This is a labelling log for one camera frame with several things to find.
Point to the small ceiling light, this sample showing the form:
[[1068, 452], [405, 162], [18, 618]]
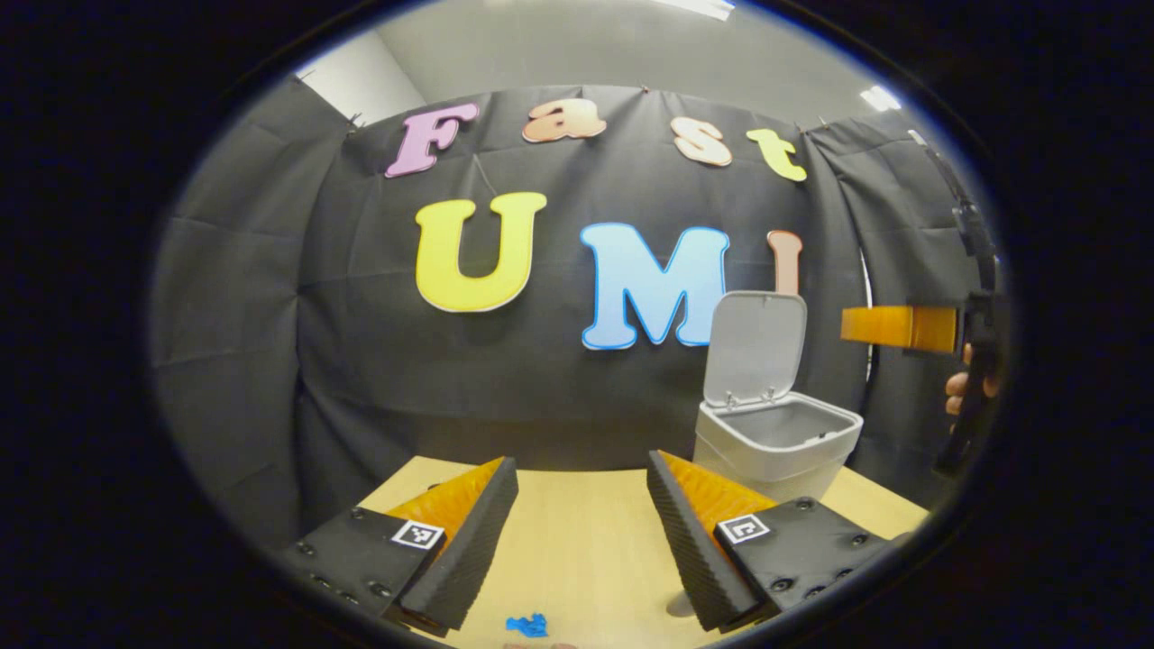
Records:
[[880, 97]]

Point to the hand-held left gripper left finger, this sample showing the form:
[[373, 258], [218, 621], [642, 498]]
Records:
[[469, 559]]

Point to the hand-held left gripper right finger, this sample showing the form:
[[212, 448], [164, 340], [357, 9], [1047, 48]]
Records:
[[690, 550]]

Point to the wooden desktop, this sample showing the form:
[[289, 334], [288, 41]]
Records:
[[586, 541]]

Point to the black backdrop cloth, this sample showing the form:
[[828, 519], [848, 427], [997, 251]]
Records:
[[361, 361]]

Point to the blue paper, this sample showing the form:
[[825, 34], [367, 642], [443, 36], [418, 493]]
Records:
[[527, 625]]

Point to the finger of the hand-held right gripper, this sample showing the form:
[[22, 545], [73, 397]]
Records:
[[902, 329]]

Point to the white desktop garbage bin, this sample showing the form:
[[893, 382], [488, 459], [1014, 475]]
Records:
[[775, 451]]

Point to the large ceiling light panel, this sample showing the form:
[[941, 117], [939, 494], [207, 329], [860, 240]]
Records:
[[694, 7]]

